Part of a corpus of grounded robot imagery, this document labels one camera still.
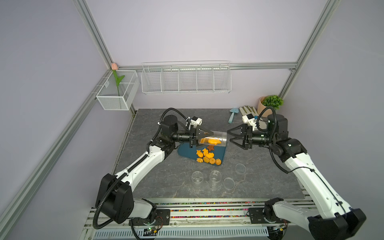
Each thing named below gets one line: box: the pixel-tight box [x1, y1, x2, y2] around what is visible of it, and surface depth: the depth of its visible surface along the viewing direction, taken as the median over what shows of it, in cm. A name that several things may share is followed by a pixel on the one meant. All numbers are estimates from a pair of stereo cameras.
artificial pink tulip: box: [111, 62, 125, 97], surface depth 92 cm
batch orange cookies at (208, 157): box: [201, 148, 222, 166], surface depth 95 cm
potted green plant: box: [257, 95, 284, 117], surface depth 109 cm
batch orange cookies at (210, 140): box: [200, 137, 222, 145], surface depth 67 cm
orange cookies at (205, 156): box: [196, 145, 216, 165], surface depth 96 cm
